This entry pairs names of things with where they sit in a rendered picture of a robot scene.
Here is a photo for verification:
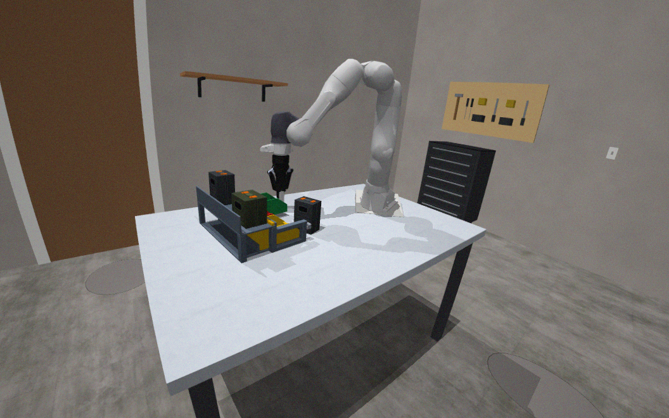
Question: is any yellow open bin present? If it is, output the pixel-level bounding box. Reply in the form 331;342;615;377
247;215;300;251

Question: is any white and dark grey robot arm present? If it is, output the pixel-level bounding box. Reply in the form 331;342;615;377
260;59;402;212

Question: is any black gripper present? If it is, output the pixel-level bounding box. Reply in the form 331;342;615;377
267;155;293;202

